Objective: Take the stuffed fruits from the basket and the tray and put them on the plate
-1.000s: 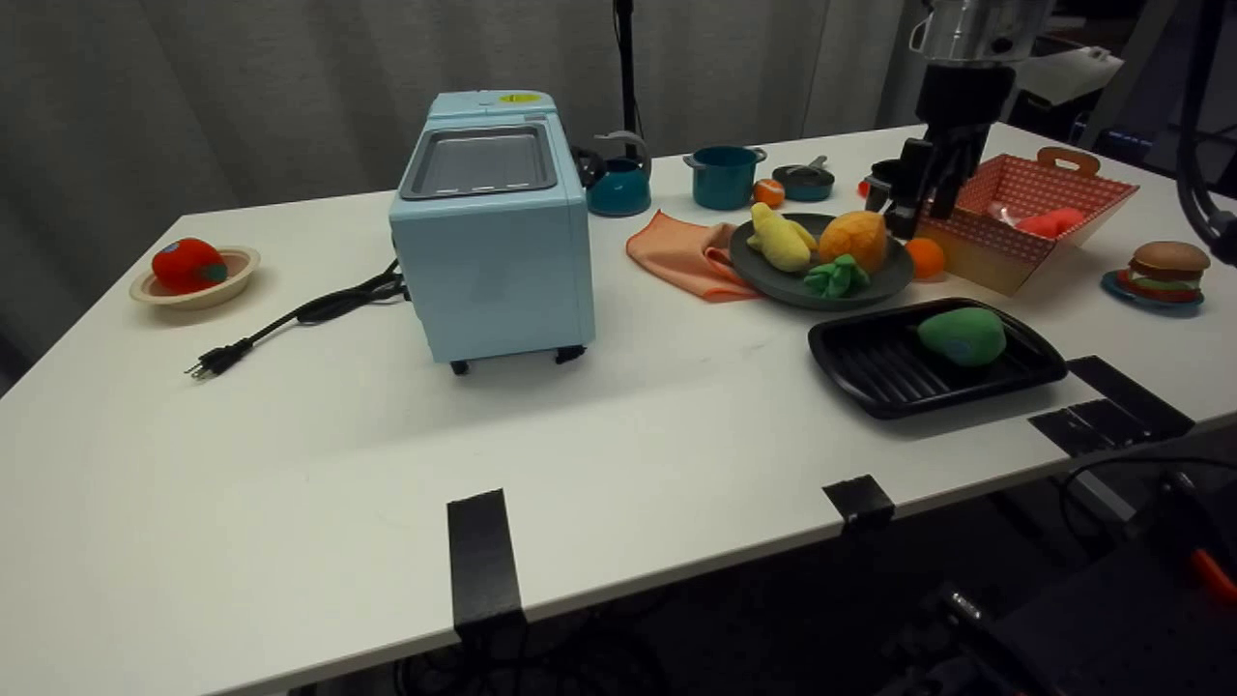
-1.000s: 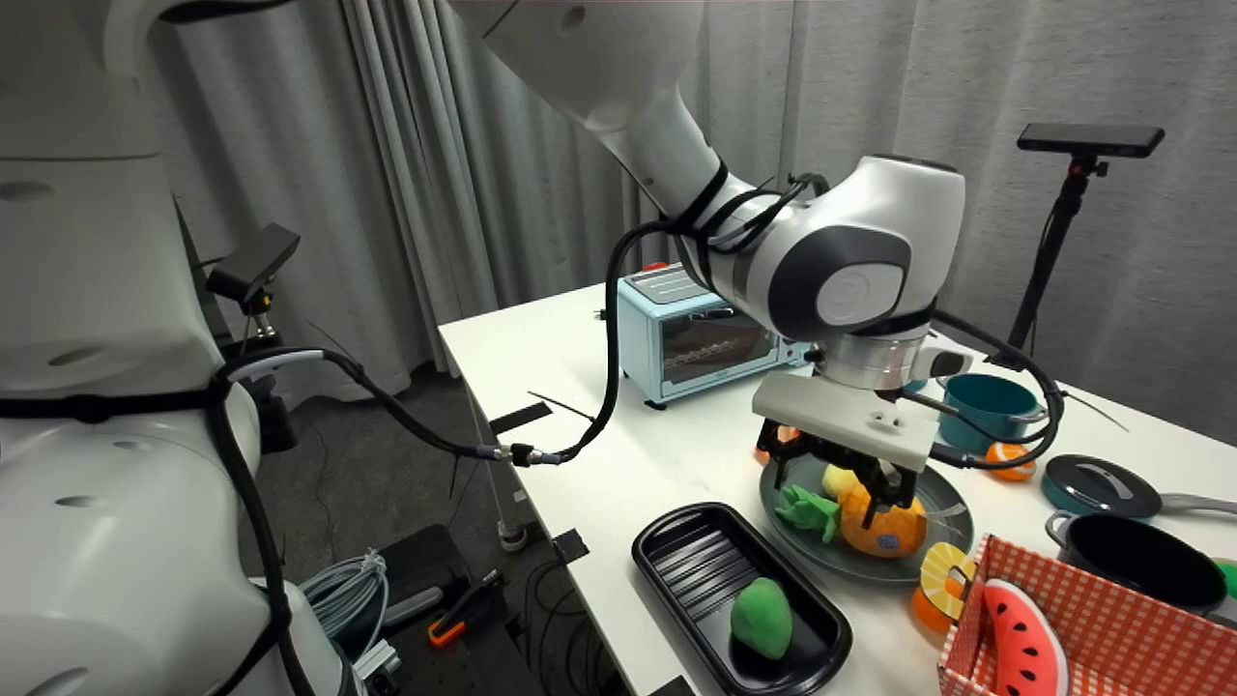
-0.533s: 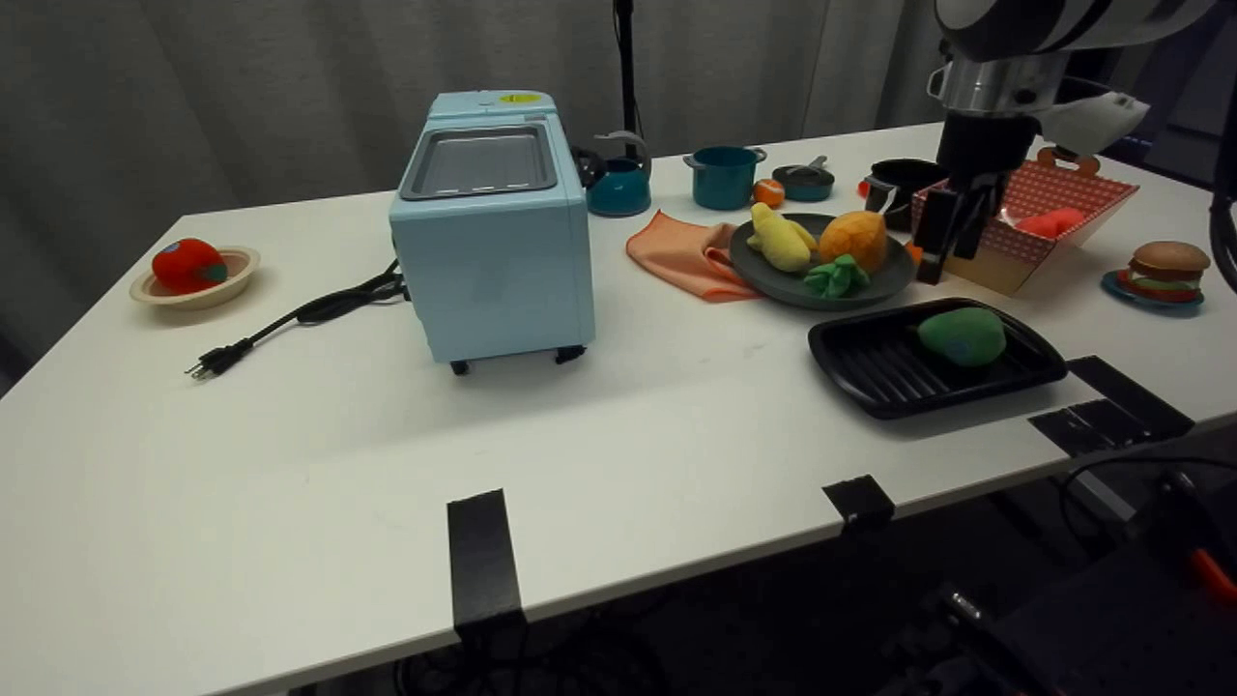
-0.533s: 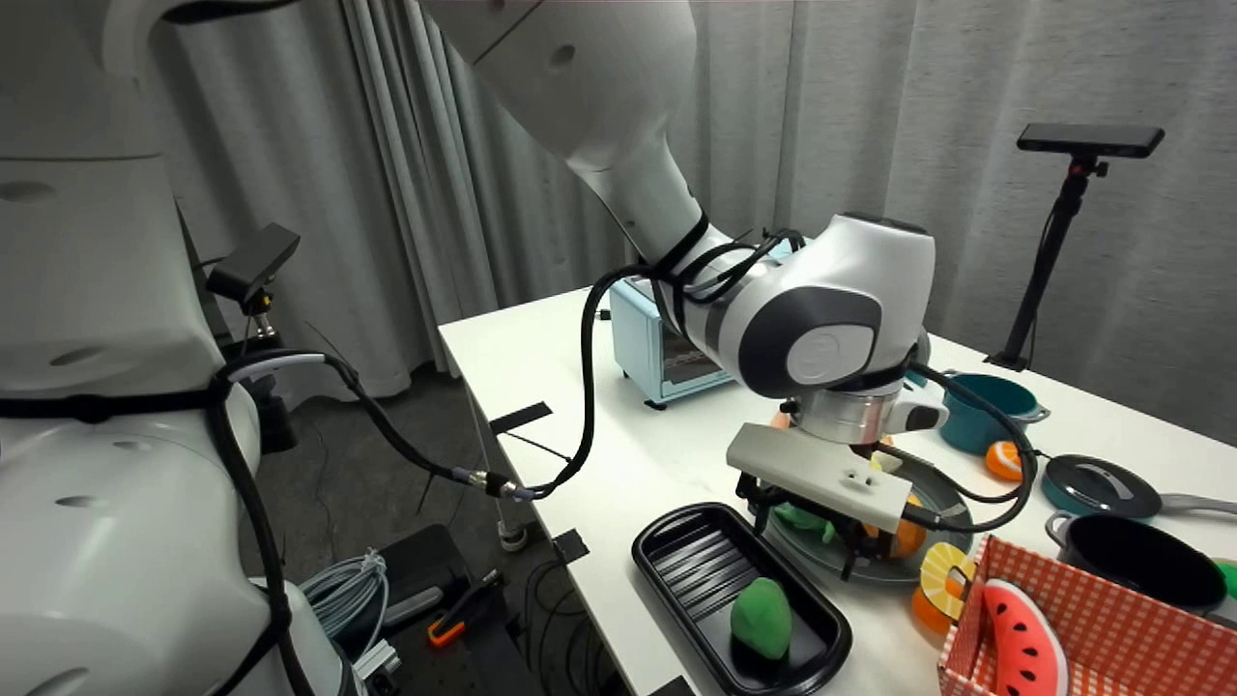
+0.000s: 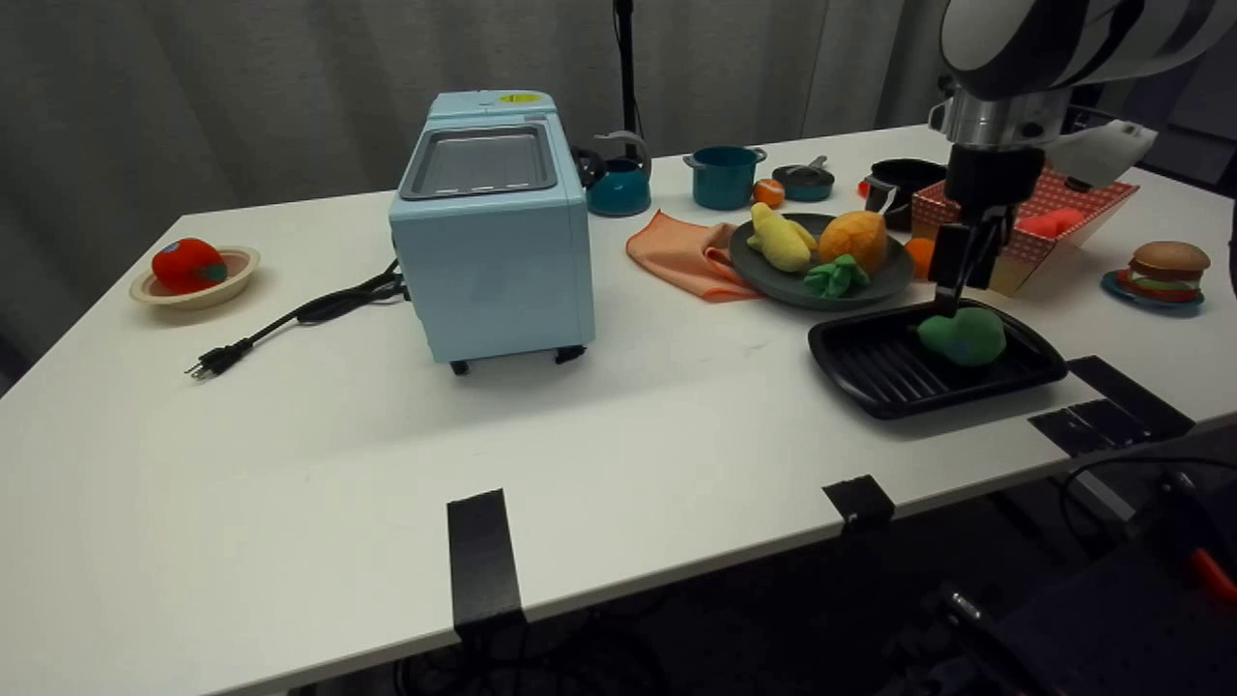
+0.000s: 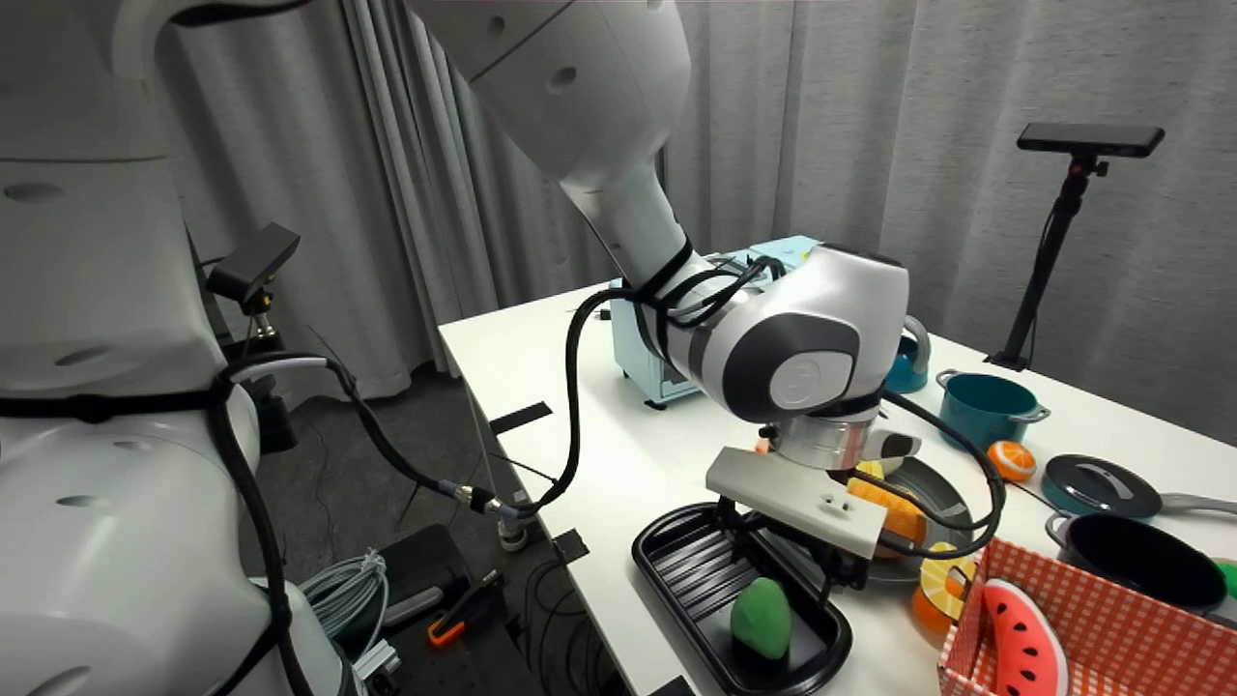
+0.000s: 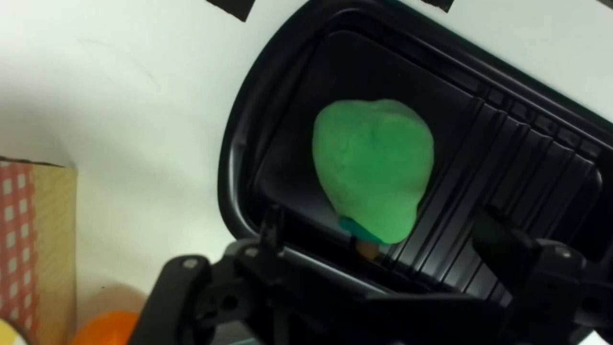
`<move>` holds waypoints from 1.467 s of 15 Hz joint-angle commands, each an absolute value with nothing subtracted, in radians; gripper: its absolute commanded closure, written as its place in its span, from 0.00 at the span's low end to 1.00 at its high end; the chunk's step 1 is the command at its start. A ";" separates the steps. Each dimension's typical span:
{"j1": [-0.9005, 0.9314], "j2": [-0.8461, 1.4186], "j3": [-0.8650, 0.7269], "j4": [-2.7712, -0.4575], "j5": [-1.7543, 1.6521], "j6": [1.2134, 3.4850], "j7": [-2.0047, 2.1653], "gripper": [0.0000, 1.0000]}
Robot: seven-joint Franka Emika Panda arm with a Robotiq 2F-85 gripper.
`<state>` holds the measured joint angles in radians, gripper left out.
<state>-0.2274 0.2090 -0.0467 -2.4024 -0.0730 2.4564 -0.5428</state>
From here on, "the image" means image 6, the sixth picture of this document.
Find light blue toaster oven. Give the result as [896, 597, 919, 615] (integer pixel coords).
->
[608, 234, 827, 415]

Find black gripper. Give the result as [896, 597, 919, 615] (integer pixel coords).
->
[730, 502, 879, 604]

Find black tripod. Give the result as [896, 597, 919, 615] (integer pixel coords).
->
[980, 152, 1114, 375]

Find orange yellow stuffed slice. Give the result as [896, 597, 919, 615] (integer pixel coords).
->
[909, 539, 980, 640]

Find stuffed watermelon slice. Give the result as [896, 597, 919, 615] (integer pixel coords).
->
[972, 577, 1069, 696]

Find stuffed pineapple toy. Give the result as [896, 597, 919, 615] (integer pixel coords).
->
[843, 470, 935, 551]

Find black pan with lid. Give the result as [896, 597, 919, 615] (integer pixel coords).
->
[1041, 450, 1237, 521]

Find small orange toy fruit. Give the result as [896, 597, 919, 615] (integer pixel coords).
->
[980, 436, 1042, 488]

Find teal toy pot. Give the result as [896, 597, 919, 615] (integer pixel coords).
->
[930, 369, 1050, 458]

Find teal toy kettle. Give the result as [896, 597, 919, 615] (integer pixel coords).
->
[886, 319, 935, 400]

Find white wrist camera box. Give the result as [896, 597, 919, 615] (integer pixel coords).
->
[704, 446, 892, 565]

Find black camera on mount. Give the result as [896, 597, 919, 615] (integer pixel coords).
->
[202, 222, 305, 323]

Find dark grey round plate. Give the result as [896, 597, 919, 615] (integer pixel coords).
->
[876, 451, 980, 592]

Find black camera bar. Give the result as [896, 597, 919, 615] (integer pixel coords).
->
[1011, 119, 1168, 163]

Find white cable bundle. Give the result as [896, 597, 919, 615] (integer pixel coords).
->
[297, 551, 396, 689]

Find orange handled pliers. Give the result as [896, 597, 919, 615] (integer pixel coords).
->
[419, 565, 508, 650]

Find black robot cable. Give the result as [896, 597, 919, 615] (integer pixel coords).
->
[0, 235, 1011, 696]

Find black ribbed tray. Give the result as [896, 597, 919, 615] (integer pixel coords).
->
[627, 498, 852, 696]

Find black toy pot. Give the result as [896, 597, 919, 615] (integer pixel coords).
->
[1042, 509, 1227, 615]

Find grey curtain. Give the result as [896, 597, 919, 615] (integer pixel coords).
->
[167, 0, 1237, 450]

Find green stuffed fruit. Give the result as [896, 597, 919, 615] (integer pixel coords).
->
[726, 571, 796, 671]

